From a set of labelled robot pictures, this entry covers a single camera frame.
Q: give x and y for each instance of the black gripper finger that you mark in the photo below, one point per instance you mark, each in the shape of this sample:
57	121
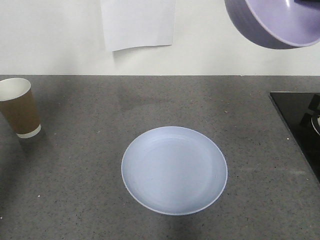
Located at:
308	2

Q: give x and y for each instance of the purple plastic bowl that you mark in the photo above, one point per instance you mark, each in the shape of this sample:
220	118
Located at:
276	24

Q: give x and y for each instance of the brown paper cup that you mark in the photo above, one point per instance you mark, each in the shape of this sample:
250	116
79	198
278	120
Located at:
17	104

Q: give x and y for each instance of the light blue plate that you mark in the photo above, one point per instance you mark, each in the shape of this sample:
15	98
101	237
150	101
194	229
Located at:
174	170

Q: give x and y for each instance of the black glass gas stove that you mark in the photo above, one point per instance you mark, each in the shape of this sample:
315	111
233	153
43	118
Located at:
301	114

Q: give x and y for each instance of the gas burner with grate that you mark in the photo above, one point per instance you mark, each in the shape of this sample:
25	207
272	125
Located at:
314	118

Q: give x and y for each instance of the white paper sheet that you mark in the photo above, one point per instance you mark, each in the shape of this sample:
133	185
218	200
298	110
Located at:
137	23

